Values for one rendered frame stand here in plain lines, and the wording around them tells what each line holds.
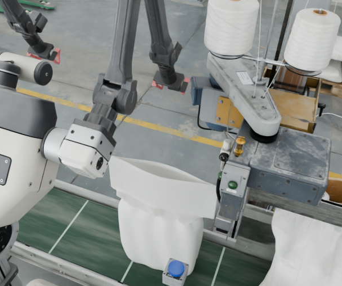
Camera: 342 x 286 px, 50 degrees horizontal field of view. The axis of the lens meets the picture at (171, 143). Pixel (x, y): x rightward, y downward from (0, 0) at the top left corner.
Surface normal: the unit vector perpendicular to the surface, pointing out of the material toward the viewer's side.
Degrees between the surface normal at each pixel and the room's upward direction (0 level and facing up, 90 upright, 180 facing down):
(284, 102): 0
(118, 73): 67
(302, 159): 0
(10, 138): 50
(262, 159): 0
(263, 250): 90
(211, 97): 90
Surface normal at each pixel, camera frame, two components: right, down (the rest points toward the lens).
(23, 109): -0.25, -0.03
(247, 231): -0.36, 0.60
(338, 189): -0.13, 0.65
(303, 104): 0.04, -0.76
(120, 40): -0.32, 0.25
